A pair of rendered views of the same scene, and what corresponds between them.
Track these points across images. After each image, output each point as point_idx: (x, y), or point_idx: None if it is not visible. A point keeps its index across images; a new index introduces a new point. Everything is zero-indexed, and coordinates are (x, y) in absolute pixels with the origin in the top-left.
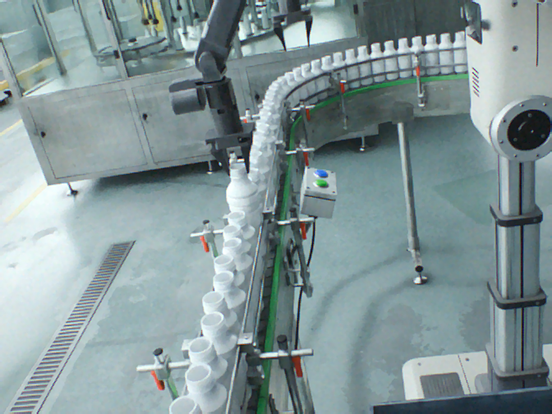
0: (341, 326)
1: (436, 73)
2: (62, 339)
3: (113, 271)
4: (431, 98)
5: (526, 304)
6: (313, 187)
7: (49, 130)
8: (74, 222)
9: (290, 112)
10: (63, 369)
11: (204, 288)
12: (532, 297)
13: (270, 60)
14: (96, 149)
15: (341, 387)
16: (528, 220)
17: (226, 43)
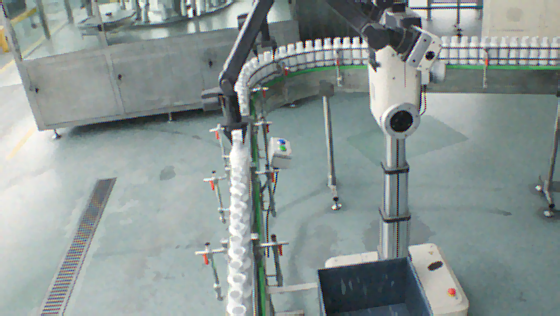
0: (281, 239)
1: (350, 63)
2: (74, 251)
3: (103, 201)
4: (346, 80)
5: (399, 219)
6: (278, 151)
7: (42, 86)
8: (63, 161)
9: (252, 91)
10: (79, 272)
11: (176, 214)
12: (403, 215)
13: (222, 35)
14: (79, 102)
15: (283, 279)
16: (401, 171)
17: (237, 74)
